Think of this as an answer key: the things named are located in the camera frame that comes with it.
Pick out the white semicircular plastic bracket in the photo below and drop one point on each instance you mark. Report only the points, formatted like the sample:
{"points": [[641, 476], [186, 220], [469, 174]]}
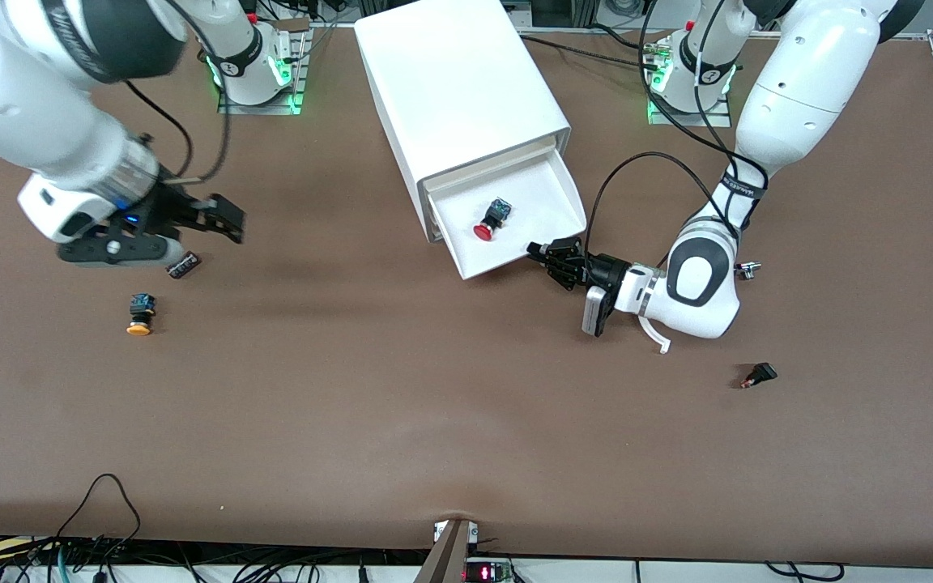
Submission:
{"points": [[658, 336]]}

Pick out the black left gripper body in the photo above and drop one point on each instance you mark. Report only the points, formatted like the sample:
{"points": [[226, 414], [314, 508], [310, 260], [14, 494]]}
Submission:
{"points": [[602, 271]]}

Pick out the black square switch red end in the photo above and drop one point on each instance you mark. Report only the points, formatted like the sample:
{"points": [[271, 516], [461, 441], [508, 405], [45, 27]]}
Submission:
{"points": [[760, 374]]}

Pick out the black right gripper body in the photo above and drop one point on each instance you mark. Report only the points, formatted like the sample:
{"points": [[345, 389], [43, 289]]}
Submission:
{"points": [[165, 208]]}

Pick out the yellow push button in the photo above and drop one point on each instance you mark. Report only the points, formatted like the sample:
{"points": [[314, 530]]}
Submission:
{"points": [[140, 316]]}

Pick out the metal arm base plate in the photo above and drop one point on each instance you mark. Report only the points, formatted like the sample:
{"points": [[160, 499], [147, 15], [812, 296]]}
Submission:
{"points": [[709, 121], [264, 109]]}

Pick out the white drawer cabinet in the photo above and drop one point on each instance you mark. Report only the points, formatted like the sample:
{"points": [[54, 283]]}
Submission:
{"points": [[450, 81]]}

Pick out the red push button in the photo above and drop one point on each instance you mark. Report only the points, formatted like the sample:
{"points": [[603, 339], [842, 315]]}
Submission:
{"points": [[489, 223]]}

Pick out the small chrome metal valve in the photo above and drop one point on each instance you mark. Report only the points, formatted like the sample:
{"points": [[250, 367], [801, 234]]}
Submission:
{"points": [[750, 270]]}

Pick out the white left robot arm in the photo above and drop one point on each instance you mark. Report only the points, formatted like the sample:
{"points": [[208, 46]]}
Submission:
{"points": [[807, 73]]}

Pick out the brown camera post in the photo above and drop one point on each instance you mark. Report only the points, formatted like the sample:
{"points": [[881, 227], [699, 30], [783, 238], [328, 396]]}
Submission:
{"points": [[444, 559]]}

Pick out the white drawer tray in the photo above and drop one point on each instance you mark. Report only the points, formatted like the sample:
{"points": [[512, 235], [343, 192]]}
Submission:
{"points": [[543, 198], [483, 160]]}

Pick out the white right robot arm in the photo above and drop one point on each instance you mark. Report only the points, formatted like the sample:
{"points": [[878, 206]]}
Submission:
{"points": [[29, 105]]}

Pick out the white mount bracket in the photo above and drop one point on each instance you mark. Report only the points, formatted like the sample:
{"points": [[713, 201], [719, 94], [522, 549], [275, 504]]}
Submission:
{"points": [[475, 532]]}

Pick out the red digit display module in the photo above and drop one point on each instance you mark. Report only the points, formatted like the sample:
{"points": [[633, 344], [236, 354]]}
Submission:
{"points": [[487, 573]]}

